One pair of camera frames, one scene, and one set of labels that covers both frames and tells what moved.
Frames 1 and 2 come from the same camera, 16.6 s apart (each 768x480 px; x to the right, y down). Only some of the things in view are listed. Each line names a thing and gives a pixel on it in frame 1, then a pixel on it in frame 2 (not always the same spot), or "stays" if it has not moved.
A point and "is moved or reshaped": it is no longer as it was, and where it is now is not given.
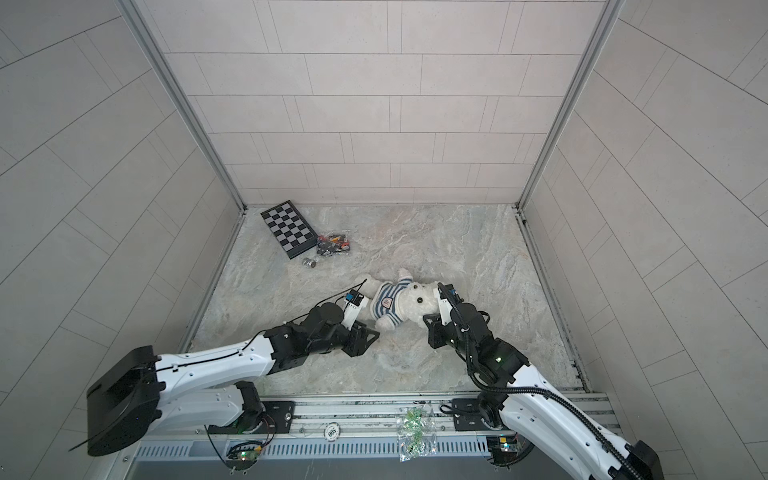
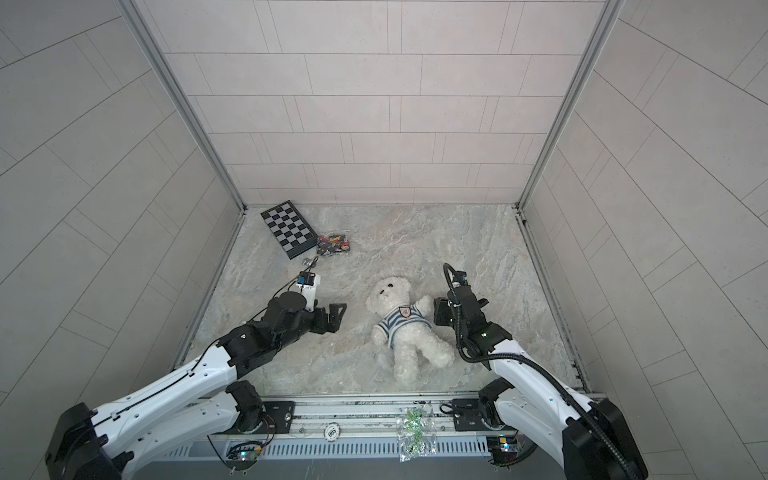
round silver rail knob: x=332 y=431 stays
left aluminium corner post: x=130 y=7 stays
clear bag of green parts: x=416 y=432 stays
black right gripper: x=434 y=330 → x=442 y=305
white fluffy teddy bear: x=390 y=304 is moved or reshaped
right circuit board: x=501 y=448 stays
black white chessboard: x=290 y=228 stays
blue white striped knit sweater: x=383 y=301 → x=399 y=315
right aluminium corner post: x=610 y=15 stays
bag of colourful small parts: x=332 y=244 stays
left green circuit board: x=243 y=455 stays
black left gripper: x=358 y=340 → x=334 y=323
